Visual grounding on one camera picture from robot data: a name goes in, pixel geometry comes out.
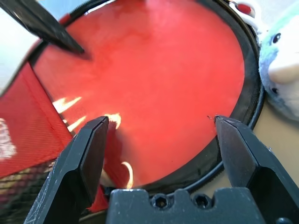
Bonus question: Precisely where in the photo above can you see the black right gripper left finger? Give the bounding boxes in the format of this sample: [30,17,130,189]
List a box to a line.
[23,116,110,224]

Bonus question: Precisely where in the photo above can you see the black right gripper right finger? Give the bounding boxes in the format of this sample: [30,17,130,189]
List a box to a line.
[214,115,299,224]

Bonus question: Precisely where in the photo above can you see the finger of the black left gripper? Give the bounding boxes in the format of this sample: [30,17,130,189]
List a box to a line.
[0,0,85,56]

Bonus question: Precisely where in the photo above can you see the black red mesh paddle case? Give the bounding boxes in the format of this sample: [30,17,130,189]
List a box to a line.
[0,0,266,224]

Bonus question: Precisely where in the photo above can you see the grey white plush keychain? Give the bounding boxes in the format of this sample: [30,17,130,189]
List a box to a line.
[228,0,299,121]

